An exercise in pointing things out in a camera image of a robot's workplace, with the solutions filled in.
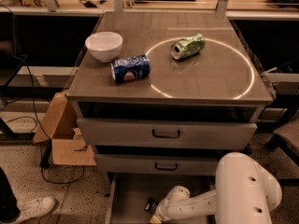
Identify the dark blue RXBAR wrapper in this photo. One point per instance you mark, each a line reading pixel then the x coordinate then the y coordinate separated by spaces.
pixel 151 206

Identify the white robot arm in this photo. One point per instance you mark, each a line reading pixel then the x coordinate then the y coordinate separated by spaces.
pixel 244 193

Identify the open bottom grey drawer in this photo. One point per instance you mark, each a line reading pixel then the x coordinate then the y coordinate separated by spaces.
pixel 130 193

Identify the middle grey drawer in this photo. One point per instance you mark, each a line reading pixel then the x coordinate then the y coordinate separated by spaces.
pixel 161 165

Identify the top grey drawer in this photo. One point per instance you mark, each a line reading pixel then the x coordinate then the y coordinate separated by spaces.
pixel 166 134

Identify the grey drawer cabinet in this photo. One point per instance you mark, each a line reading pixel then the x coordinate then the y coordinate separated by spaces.
pixel 218 84

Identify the white sneaker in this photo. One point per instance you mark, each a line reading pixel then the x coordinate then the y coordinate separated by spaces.
pixel 35 208

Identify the brown cardboard box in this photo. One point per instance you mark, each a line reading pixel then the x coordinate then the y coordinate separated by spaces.
pixel 59 126

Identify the dark trouser leg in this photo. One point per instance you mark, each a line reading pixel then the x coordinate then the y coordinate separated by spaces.
pixel 9 210

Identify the crushed blue Pepsi can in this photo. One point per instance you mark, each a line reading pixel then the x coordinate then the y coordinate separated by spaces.
pixel 132 68

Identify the black office chair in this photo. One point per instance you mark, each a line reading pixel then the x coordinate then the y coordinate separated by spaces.
pixel 285 131

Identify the crushed green soda can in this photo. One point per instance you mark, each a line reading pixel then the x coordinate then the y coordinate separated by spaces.
pixel 187 46

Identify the white ceramic bowl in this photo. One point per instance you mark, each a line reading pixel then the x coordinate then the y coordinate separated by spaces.
pixel 104 46

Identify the left dark side table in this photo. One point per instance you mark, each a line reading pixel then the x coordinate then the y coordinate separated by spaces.
pixel 10 65

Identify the background workbench with clutter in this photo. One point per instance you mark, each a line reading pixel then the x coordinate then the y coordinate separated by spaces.
pixel 234 9

